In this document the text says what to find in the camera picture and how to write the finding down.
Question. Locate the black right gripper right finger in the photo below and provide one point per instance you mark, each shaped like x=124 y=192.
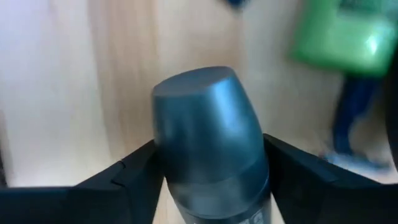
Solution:
x=326 y=202

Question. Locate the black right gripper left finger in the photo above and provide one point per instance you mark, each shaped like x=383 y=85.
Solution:
x=93 y=205

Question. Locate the blue disposable razor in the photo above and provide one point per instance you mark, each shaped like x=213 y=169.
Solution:
x=351 y=109

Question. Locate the grey-blue deodorant bottle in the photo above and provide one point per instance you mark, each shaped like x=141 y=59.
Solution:
x=205 y=140

